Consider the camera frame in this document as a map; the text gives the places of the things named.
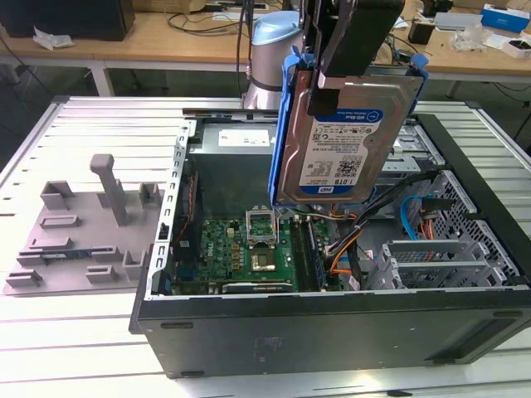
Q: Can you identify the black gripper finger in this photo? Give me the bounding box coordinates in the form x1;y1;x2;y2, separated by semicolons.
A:
300;0;348;117

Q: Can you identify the hard disk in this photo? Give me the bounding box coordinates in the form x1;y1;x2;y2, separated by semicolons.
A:
267;45;431;208

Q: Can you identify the metal disk bay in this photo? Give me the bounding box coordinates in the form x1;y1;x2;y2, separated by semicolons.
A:
367;238;522;291

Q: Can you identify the small black box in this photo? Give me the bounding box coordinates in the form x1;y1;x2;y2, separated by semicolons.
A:
408;19;436;46

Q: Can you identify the flat silver box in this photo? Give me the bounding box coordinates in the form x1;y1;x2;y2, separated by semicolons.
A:
433;11;485;31

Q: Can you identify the clear plastic bag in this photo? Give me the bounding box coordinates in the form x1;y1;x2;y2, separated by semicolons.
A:
451;24;493;53

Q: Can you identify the metal optical drive cage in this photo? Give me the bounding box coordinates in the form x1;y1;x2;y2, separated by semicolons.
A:
373;122;447;202

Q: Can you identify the gray power supply unit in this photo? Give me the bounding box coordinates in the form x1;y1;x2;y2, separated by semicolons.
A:
188;123;278;223

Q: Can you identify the metal socket cover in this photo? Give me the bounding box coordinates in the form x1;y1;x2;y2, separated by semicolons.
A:
246;205;278;249

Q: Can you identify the blue cardboard box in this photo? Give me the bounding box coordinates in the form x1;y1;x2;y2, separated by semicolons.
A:
480;3;531;35

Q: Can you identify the small white box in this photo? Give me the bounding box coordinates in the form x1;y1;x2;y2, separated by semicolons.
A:
502;36;531;60

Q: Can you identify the RAM stick in motherboard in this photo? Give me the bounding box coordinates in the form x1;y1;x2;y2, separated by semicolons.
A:
306;217;328;291

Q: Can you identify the black RAM slot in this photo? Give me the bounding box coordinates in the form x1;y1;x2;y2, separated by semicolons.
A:
289;217;310;291

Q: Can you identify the CPU socket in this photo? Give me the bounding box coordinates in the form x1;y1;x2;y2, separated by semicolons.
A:
248;247;277;273

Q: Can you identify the green motherboard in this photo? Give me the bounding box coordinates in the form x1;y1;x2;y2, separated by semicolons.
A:
172;215;345;295

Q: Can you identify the wooden workbench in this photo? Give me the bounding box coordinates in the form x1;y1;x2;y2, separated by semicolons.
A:
0;7;531;99

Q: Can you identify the black graphics card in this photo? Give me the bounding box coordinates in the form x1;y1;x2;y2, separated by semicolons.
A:
222;281;294;294

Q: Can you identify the black open PC case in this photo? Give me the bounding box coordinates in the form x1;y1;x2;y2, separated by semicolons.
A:
128;101;531;381

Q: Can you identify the black computer tower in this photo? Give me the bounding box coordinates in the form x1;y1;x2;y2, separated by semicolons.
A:
0;0;136;42

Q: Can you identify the gray parts rack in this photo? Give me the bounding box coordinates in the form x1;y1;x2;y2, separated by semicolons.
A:
2;153;165;295

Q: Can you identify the crumpled white plastic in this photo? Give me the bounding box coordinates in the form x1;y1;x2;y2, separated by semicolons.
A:
32;27;75;51

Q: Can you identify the RAM stick with blue label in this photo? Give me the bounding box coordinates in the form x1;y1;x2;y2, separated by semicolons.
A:
41;248;90;260

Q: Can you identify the thick black sleeved wire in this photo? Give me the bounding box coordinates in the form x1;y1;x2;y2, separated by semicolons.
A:
352;172;441;233

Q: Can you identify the blue data wire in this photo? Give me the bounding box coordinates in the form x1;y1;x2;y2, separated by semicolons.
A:
399;194;453;241

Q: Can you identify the multicolour wire bundle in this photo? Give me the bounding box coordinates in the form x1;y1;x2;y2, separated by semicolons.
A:
325;206;368;277

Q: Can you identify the orange black power wire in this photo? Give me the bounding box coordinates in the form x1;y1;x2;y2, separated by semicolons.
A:
418;209;439;240

